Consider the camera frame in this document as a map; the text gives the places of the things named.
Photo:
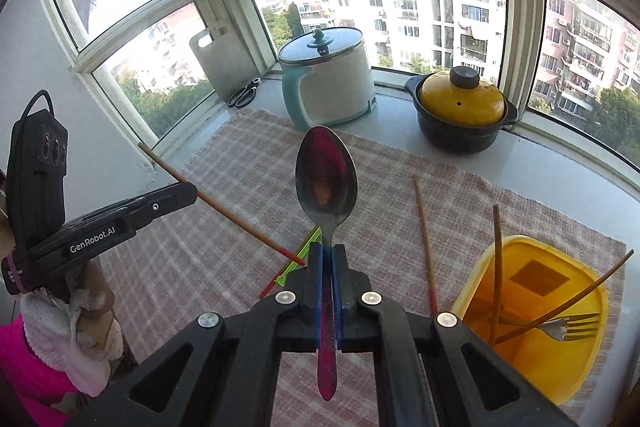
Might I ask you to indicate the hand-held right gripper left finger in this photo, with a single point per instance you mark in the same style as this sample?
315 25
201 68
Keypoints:
319 277

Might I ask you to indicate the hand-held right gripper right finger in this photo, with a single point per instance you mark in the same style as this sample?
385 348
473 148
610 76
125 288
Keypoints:
340 277

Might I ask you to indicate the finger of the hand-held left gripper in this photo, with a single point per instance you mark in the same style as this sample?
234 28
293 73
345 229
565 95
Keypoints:
170 197

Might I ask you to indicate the green plastic spoon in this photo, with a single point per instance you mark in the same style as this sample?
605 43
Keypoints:
300 257

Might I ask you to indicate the wooden chopstick red tip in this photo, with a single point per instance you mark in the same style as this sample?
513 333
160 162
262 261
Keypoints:
575 289
424 232
235 217
497 257
270 287

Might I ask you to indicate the metal spoon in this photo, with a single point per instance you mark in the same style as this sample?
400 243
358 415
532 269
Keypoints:
325 177

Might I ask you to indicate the yellow plastic container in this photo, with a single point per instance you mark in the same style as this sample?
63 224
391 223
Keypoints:
550 367

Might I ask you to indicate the metal fork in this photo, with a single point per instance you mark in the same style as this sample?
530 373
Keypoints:
575 324

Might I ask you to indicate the person's left hand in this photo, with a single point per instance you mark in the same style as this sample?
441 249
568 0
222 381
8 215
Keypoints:
90 307

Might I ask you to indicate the pink checked cloth mat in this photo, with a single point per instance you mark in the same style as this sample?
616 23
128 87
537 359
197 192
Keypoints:
225 167

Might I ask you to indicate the white cutting board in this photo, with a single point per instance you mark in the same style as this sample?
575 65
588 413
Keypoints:
225 62

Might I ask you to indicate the teal white electric pot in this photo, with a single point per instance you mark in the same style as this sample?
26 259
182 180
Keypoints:
330 92

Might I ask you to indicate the black clay pot yellow lid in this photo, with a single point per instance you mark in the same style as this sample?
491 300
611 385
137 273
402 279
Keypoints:
460 102

